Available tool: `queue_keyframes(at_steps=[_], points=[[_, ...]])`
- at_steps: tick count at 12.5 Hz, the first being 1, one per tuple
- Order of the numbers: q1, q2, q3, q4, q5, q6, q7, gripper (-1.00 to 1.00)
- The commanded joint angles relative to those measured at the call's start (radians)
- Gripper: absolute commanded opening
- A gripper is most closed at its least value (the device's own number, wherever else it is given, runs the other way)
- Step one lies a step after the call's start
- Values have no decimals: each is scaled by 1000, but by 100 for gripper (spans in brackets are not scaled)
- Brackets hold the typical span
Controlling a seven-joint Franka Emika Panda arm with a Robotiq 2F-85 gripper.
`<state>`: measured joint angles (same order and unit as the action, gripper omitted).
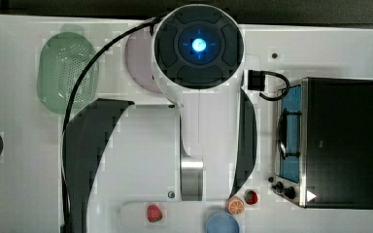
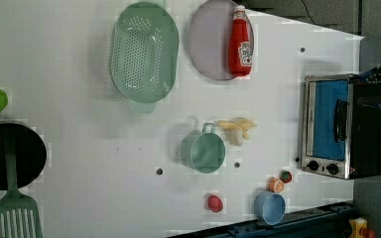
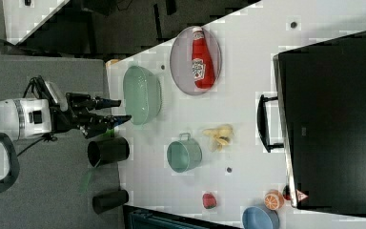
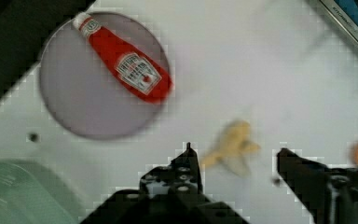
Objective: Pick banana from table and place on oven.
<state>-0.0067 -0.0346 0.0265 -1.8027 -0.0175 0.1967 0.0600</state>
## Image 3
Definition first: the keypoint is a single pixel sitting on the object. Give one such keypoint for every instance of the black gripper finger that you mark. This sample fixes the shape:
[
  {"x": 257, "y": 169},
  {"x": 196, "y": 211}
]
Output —
[
  {"x": 103, "y": 103},
  {"x": 113, "y": 121}
]

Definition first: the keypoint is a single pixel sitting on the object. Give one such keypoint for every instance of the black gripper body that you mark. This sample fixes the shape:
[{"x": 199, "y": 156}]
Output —
[{"x": 75, "y": 112}]

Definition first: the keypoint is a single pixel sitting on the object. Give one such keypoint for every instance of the peeled yellow banana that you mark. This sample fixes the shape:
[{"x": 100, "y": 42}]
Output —
[{"x": 219, "y": 137}]

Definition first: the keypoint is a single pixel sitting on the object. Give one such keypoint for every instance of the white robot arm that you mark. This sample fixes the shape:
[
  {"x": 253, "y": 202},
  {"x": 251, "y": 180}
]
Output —
[{"x": 28, "y": 118}]

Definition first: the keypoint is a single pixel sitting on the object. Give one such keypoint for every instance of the green toy fruit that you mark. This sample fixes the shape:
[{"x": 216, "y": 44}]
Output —
[{"x": 109, "y": 133}]

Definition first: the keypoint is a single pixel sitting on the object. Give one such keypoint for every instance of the black cylinder pot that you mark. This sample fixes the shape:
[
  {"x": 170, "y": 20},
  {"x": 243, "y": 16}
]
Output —
[{"x": 108, "y": 151}]

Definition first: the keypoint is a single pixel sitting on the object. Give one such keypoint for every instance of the green colander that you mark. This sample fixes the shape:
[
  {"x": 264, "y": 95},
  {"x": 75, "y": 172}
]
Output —
[{"x": 142, "y": 95}]

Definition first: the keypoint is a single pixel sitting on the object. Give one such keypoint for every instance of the green spatula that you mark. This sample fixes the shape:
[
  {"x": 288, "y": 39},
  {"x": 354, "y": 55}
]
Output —
[{"x": 85, "y": 182}]

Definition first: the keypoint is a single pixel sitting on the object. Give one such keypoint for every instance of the green metal cup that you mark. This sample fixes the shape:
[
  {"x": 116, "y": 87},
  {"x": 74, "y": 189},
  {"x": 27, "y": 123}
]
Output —
[{"x": 184, "y": 154}]

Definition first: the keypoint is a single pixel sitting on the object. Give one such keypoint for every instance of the black cylinder container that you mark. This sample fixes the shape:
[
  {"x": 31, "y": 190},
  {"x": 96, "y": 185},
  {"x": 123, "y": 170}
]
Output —
[{"x": 110, "y": 200}]

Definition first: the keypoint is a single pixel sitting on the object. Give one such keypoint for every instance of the grey round plate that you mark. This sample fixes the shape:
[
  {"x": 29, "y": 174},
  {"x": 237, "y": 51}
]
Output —
[{"x": 181, "y": 60}]

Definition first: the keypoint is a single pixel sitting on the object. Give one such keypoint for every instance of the dark blue crate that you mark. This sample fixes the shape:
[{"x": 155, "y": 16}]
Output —
[{"x": 140, "y": 218}]

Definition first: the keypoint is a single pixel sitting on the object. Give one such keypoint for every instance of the red ketchup bottle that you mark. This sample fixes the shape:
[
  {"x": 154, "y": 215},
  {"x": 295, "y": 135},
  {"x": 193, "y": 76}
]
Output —
[{"x": 202, "y": 63}]

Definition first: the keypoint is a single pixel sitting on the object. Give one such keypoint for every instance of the red toy strawberry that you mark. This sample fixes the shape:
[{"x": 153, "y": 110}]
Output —
[{"x": 209, "y": 201}]

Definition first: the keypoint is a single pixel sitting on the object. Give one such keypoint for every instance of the blue bowl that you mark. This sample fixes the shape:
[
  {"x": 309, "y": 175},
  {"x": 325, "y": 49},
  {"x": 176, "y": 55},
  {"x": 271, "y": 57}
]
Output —
[{"x": 260, "y": 217}]

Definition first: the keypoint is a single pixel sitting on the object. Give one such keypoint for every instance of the orange slice toy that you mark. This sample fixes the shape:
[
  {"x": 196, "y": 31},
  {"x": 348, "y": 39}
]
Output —
[{"x": 274, "y": 200}]

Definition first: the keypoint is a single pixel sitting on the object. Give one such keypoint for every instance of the small red green toy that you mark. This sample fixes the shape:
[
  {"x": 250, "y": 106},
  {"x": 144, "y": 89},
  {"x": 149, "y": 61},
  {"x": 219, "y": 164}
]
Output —
[{"x": 286, "y": 192}]

